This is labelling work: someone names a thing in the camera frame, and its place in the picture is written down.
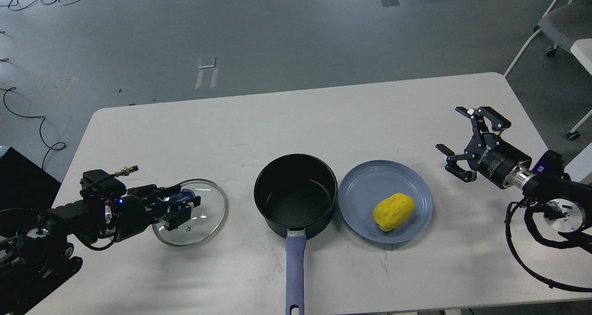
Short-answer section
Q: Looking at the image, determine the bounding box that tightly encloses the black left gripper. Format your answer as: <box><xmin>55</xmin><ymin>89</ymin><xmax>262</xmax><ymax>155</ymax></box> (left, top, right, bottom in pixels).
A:
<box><xmin>114</xmin><ymin>184</ymin><xmax>201</xmax><ymax>241</ymax></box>

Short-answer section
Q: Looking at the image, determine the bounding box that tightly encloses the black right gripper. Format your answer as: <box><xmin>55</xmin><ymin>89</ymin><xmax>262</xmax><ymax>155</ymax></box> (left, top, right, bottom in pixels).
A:
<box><xmin>435</xmin><ymin>106</ymin><xmax>531</xmax><ymax>189</ymax></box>

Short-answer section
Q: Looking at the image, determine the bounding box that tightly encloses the glass pot lid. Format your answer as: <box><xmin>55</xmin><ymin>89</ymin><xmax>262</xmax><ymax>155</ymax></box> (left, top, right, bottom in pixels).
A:
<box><xmin>152</xmin><ymin>179</ymin><xmax>227</xmax><ymax>247</ymax></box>

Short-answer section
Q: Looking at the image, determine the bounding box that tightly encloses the yellow potato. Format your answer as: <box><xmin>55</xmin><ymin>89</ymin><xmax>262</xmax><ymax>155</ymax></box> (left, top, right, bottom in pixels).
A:
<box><xmin>372</xmin><ymin>193</ymin><xmax>416</xmax><ymax>232</ymax></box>

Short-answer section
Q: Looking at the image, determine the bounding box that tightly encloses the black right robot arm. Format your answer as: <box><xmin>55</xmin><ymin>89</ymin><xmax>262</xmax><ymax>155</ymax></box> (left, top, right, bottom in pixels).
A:
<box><xmin>436</xmin><ymin>106</ymin><xmax>591</xmax><ymax>293</ymax></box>

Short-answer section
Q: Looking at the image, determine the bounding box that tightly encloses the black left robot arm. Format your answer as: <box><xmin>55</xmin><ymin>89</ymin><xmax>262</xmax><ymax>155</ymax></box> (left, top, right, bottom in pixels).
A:
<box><xmin>1</xmin><ymin>166</ymin><xmax>201</xmax><ymax>315</ymax></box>

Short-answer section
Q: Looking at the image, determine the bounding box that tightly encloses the white table at right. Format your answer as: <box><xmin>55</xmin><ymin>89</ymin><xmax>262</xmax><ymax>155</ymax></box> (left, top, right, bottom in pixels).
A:
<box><xmin>566</xmin><ymin>37</ymin><xmax>592</xmax><ymax>181</ymax></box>

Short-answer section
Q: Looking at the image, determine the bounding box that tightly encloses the blue plate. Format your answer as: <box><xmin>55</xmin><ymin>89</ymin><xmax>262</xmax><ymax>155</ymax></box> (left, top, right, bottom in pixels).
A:
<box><xmin>338</xmin><ymin>160</ymin><xmax>433</xmax><ymax>245</ymax></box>

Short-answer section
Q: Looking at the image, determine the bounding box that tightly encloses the dark blue saucepan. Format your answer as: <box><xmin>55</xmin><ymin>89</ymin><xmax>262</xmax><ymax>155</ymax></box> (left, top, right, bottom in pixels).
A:
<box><xmin>253</xmin><ymin>154</ymin><xmax>338</xmax><ymax>315</ymax></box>

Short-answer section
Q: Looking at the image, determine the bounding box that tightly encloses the black box at left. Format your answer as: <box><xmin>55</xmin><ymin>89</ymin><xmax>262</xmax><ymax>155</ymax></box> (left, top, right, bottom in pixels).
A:
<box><xmin>0</xmin><ymin>146</ymin><xmax>61</xmax><ymax>210</ymax></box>

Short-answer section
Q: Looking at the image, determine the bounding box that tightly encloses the grey office chair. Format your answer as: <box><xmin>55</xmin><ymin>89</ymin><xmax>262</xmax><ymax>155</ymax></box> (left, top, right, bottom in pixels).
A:
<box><xmin>503</xmin><ymin>0</ymin><xmax>592</xmax><ymax>77</ymax></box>

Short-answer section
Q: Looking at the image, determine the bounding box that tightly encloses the black floor cable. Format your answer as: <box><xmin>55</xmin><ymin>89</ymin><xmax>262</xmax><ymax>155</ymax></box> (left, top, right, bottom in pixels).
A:
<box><xmin>0</xmin><ymin>87</ymin><xmax>67</xmax><ymax>170</ymax></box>

